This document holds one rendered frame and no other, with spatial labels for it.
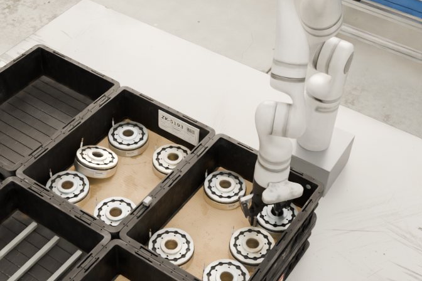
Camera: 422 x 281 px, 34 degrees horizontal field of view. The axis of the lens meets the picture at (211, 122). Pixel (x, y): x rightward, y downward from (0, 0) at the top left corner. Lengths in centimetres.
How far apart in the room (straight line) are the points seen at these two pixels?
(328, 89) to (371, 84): 173
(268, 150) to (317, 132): 42
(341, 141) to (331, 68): 30
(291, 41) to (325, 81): 43
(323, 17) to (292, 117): 23
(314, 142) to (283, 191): 41
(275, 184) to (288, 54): 30
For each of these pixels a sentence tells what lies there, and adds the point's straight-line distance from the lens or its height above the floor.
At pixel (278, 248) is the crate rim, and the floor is 93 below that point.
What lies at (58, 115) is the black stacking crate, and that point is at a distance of 191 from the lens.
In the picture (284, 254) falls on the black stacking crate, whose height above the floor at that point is 85.
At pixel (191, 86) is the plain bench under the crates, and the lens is 219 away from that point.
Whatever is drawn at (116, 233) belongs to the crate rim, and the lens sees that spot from 150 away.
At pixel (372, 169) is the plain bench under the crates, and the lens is 202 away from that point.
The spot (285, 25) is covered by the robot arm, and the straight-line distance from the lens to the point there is 134.
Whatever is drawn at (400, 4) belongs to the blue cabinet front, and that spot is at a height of 36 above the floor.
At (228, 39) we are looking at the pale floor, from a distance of 359.
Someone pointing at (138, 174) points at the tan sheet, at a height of 83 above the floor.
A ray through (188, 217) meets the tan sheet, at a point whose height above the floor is 83.
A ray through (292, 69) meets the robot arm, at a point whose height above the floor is 128.
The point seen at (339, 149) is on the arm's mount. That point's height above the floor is 80.
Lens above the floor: 210
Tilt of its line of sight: 43 degrees down
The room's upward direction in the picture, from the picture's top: 4 degrees clockwise
